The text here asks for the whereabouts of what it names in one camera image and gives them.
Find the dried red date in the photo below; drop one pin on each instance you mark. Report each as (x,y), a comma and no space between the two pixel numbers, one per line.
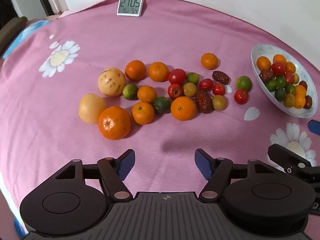
(266,75)
(308,102)
(203,102)
(303,84)
(220,77)

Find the plain yellow melon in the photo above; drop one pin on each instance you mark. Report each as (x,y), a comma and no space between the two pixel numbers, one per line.
(92,108)

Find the white digital clock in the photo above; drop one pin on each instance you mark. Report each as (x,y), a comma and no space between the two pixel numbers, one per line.
(130,5)

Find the brown cushion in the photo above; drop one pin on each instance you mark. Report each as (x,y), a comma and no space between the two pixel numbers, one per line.
(11,28)

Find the large red tomato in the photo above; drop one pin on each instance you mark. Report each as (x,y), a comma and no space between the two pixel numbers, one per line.
(177,76)

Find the small red tomato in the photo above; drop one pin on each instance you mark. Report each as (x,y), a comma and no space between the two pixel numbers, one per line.
(241,96)
(289,78)
(205,84)
(175,91)
(218,89)
(278,68)

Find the small tangerine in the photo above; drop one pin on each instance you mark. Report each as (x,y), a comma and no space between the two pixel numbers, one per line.
(147,93)
(291,67)
(300,90)
(279,58)
(263,63)
(209,60)
(300,101)
(143,113)

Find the yellowish green lime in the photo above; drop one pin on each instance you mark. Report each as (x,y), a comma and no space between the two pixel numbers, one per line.
(219,102)
(289,100)
(296,78)
(189,89)

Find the pink floral tablecloth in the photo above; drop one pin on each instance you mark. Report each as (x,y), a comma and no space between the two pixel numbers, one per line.
(175,35)

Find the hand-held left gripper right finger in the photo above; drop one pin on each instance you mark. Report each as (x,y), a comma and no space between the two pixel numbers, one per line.
(203,165)

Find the white oval bowl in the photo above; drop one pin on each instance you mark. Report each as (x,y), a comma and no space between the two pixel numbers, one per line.
(257,52)

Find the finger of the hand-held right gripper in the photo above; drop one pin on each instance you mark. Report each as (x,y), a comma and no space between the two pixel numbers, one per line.
(314,126)
(287,157)

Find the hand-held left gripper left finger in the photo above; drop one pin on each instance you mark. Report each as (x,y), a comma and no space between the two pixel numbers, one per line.
(126,164)

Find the speckled yellow melon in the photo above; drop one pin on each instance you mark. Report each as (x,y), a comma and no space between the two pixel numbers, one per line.
(111,81)

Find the blue patterned cloth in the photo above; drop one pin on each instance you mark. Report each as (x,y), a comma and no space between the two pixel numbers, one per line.
(30,31)

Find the large orange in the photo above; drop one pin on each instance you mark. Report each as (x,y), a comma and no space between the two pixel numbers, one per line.
(114,122)

